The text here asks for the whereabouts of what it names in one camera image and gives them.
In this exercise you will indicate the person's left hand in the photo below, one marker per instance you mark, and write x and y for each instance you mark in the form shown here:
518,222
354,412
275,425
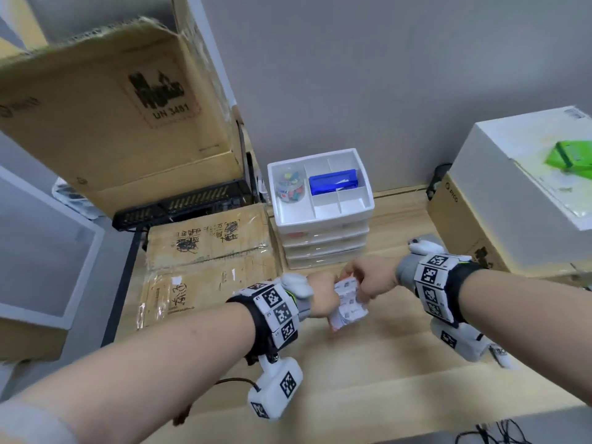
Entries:
323,295

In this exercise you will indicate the person's right hand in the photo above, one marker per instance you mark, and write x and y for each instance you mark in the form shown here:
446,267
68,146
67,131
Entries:
374,277

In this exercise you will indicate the printed notes pack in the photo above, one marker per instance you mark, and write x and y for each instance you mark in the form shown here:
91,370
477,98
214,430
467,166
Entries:
349,307

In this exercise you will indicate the white plastic drawer organizer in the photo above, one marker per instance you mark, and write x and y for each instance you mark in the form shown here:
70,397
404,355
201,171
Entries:
323,226

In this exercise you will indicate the clear plastic jar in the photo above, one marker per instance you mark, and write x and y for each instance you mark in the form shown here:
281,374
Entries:
290,187

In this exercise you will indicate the pile of colourful binder clips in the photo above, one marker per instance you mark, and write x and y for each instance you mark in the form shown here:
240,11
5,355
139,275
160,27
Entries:
290,184

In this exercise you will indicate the person's right forearm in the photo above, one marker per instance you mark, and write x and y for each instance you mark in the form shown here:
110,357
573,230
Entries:
532,319

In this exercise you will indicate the person's left forearm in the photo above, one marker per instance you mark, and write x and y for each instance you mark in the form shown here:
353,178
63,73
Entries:
138,365

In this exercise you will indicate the left marker wrist band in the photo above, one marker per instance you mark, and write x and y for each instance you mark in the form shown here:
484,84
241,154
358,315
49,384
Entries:
273,314

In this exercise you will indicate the marker wrist band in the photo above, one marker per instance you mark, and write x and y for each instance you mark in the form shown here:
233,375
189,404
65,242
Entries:
434,282
273,314

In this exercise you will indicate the right marker wrist band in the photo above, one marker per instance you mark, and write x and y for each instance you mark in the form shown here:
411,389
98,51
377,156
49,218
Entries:
434,282

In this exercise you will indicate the taped brown cardboard box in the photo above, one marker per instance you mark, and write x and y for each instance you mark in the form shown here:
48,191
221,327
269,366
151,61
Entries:
208,258

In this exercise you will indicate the white carton box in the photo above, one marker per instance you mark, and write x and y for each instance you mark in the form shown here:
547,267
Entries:
499,189

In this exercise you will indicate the black vented device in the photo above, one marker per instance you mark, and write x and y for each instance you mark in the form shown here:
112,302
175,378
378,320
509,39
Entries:
185,205

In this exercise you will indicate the green gum packet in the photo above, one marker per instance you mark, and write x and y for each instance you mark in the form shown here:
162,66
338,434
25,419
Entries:
571,154

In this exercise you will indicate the white device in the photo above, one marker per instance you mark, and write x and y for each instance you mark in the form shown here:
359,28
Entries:
76,198

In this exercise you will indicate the open brown cardboard box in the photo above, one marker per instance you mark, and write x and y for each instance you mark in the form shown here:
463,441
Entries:
115,124

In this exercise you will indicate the white framed grey panel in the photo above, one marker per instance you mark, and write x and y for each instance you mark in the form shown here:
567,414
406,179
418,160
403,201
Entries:
41,254

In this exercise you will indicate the flat brown cardboard sheet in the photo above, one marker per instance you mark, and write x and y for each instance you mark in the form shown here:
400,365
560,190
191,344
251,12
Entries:
27,339

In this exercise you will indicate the grey flat plate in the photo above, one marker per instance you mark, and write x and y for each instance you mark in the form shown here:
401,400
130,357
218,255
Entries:
92,13

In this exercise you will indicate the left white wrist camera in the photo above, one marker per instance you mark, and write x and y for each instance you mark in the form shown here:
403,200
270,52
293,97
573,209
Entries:
277,388

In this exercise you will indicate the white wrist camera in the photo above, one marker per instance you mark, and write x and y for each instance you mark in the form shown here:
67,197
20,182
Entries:
277,388
458,339

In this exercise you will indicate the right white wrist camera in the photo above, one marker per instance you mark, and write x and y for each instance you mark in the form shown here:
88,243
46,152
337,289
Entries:
458,339

